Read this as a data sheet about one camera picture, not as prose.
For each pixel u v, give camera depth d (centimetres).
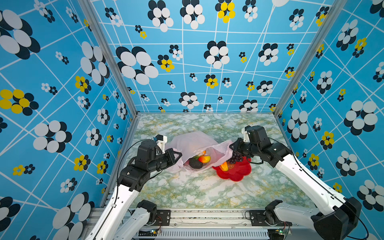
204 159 90
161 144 64
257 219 72
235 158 90
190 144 79
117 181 46
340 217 36
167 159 60
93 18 72
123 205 43
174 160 61
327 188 42
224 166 88
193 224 72
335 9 68
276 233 70
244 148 65
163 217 74
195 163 90
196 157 94
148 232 72
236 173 89
